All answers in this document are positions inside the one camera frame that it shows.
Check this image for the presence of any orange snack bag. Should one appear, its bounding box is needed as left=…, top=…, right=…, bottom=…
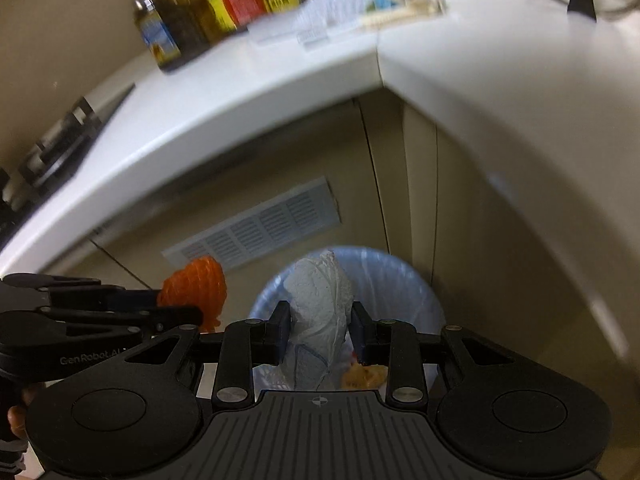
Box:
left=341, top=362, right=388, bottom=390

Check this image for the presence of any orange foam fruit net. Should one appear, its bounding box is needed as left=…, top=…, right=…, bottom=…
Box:
left=157, top=256, right=227, bottom=333

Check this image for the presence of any white tissue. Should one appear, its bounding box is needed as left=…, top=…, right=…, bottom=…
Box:
left=282, top=250, right=354, bottom=391

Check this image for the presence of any cream foam strip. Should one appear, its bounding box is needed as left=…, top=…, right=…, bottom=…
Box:
left=359, top=0, right=446, bottom=29

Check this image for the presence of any bubble wrap sheet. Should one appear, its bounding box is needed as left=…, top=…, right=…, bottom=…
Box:
left=295, top=0, right=373, bottom=46

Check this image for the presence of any person left hand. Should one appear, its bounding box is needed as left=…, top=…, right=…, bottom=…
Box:
left=8, top=384, right=43, bottom=440

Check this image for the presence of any cabinet vent grille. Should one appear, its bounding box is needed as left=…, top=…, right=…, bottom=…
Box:
left=162, top=177, right=341, bottom=271

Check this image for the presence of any black gas stove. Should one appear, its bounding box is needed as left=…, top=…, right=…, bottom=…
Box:
left=1, top=84, right=136, bottom=246

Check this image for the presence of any large dark oil bottle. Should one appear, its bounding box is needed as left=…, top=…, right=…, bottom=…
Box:
left=132, top=0, right=209, bottom=73

